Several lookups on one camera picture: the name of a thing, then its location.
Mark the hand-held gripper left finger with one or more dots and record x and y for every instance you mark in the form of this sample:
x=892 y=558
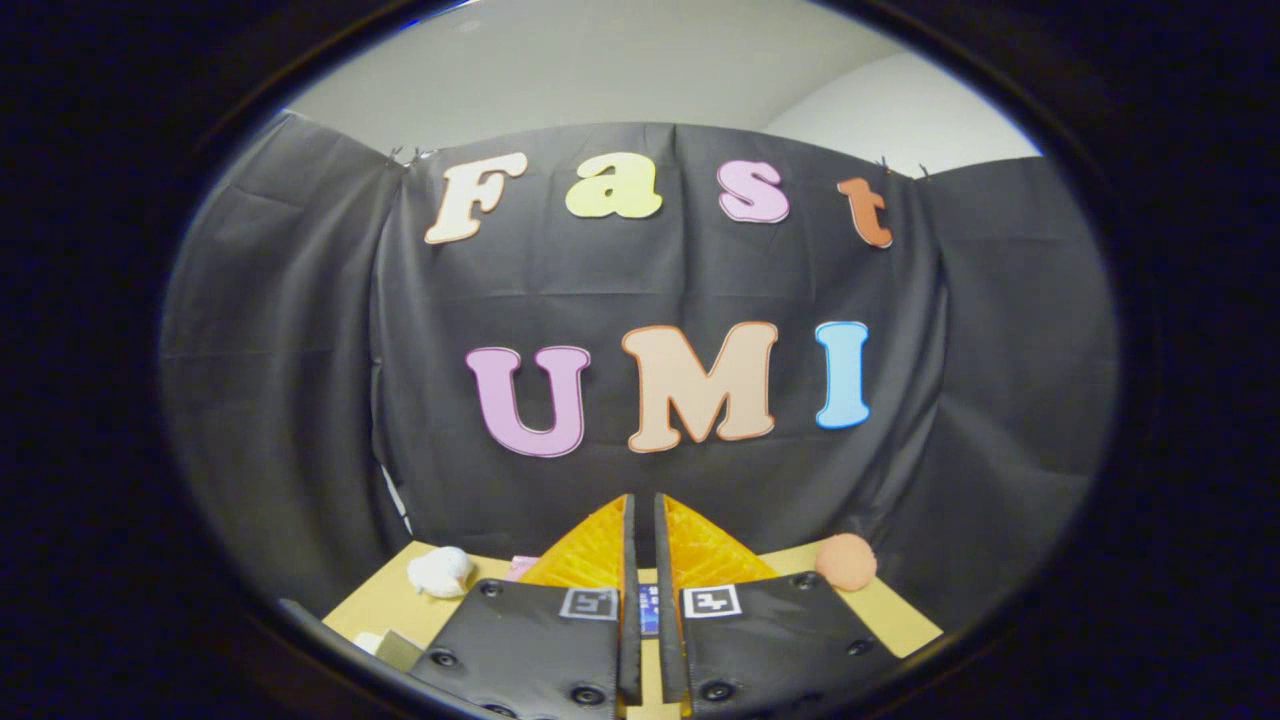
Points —
x=630 y=640

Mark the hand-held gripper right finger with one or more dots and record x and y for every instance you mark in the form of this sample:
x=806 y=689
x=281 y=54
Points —
x=668 y=640

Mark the cream fabric storage box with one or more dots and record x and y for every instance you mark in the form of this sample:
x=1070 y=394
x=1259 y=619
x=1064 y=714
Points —
x=395 y=650

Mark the blue cover book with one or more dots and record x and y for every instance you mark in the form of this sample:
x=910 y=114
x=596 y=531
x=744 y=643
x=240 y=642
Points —
x=649 y=610

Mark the orange round sponge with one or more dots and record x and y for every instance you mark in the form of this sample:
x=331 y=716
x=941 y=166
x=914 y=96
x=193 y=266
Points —
x=847 y=562

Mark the white plush toy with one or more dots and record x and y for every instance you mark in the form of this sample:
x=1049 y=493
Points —
x=440 y=572

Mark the black backdrop cloth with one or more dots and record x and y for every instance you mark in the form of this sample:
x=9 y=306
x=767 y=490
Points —
x=300 y=300

